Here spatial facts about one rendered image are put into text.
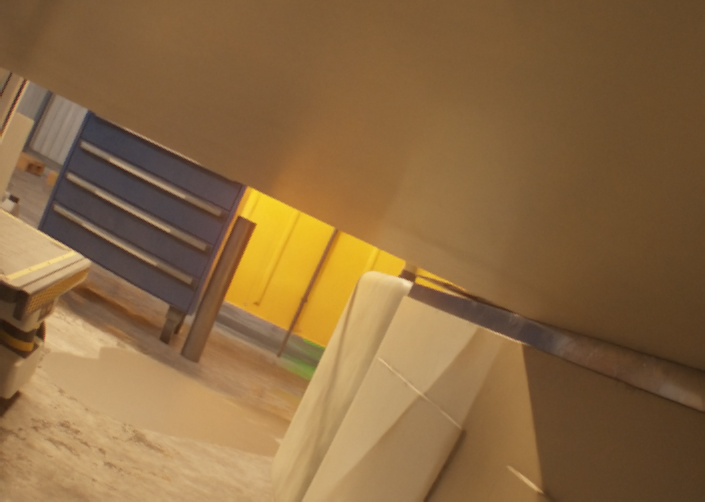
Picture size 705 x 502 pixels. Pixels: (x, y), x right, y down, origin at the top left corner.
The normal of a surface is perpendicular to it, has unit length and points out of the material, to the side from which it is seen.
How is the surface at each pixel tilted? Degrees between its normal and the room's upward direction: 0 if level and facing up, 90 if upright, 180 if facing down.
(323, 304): 90
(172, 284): 90
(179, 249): 90
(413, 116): 180
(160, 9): 180
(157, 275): 90
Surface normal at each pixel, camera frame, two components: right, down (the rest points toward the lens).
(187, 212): 0.13, -0.01
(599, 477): -0.89, -0.43
